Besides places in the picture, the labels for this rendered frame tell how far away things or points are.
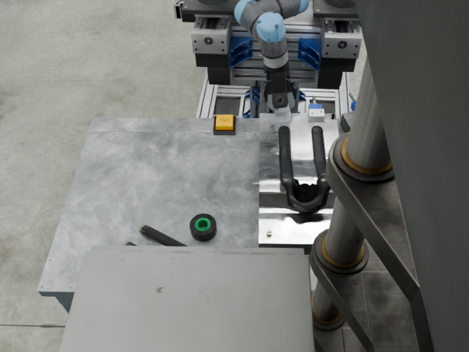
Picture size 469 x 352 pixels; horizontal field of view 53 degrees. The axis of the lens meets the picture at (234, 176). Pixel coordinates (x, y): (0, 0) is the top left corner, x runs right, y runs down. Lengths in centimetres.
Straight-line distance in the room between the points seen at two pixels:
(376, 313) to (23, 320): 185
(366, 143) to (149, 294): 33
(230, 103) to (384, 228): 217
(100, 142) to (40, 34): 228
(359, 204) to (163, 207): 99
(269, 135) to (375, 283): 85
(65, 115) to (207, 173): 172
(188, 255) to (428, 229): 45
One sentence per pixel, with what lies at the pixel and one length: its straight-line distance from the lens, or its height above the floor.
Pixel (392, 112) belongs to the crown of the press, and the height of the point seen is 183.
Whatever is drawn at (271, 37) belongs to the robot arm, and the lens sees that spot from 135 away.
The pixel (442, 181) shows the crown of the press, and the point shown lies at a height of 186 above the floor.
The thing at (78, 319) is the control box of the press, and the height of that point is 147.
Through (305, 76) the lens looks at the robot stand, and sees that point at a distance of 209.
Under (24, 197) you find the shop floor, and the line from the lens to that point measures 281.
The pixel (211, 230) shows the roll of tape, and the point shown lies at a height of 83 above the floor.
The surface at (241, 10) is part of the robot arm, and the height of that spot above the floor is 126.
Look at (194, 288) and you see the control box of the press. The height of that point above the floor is 147.
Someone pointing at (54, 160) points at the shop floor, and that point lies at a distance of 292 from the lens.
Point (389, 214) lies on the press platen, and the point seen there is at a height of 154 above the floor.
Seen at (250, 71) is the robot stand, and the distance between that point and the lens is 208.
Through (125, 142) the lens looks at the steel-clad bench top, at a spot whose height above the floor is 80.
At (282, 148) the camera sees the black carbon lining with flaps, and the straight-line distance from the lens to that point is 155.
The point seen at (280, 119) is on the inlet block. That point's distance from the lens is 160.
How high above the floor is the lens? 202
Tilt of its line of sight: 51 degrees down
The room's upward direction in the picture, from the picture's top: 3 degrees counter-clockwise
